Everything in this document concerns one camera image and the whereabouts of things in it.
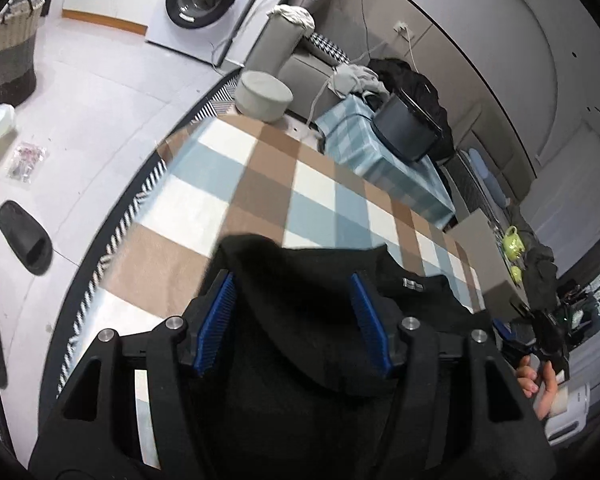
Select black slipper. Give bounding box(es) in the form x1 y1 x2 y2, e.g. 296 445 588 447
0 200 54 276

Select light blue cloth covered table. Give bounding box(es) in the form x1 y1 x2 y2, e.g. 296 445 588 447
314 95 457 231

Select zigzag border rug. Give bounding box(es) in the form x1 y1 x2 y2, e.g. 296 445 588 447
55 72 241 396

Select white cloth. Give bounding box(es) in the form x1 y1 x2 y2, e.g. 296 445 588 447
266 4 316 33

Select grey sofa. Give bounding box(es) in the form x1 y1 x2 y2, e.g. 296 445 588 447
244 0 353 123

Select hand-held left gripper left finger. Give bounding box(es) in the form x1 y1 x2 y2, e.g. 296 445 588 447
27 269 238 472

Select black jacket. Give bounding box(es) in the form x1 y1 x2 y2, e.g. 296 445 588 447
367 57 455 161

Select white washing machine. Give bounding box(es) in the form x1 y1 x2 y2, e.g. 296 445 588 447
145 0 281 68

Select black round cooker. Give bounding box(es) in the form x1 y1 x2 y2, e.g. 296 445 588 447
372 87 445 163

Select green teapot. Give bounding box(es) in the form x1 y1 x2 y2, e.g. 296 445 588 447
501 226 527 261

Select person's right hand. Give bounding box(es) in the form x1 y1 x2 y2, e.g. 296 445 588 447
515 352 562 422

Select small clear packet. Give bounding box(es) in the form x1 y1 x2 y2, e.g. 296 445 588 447
5 141 48 182

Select pale grey clothes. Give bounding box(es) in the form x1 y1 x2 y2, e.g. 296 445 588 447
327 62 386 101

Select checked blanket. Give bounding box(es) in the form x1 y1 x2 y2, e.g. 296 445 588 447
55 110 486 471

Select large grey box table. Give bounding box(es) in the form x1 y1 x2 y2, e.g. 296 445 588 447
450 207 523 323

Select light blue pillow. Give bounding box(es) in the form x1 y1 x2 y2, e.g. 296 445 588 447
467 147 508 208

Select houndstooth pillow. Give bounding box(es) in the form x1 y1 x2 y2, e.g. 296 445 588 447
307 31 352 63

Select dark grey clothes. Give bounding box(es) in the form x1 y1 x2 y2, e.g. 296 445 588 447
522 242 561 306

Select black knit shirt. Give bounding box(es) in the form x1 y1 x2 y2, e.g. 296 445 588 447
180 232 496 480

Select woven laundry basket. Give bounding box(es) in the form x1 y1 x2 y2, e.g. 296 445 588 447
0 0 47 107

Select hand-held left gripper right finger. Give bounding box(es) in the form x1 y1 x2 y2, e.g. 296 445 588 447
349 271 551 467

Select round grey stool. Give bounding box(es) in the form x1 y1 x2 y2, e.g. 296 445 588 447
234 71 294 122

